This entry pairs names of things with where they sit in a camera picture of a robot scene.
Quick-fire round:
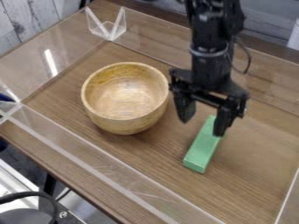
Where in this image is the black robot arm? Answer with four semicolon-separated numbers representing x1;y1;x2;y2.
169;0;249;137

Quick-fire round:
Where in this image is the clear acrylic enclosure wall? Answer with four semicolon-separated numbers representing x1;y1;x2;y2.
0;2;299;224

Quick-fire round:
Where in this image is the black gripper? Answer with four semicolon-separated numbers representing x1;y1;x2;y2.
169;45;248;137

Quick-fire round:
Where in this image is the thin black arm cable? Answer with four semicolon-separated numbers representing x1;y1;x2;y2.
228;40;252;75

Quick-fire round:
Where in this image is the brown wooden bowl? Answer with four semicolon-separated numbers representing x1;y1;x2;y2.
80;62;169;135

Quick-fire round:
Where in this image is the black table leg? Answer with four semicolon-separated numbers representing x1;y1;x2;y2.
42;174;57;196

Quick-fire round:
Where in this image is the green rectangular block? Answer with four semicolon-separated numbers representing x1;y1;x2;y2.
182;115;220;174

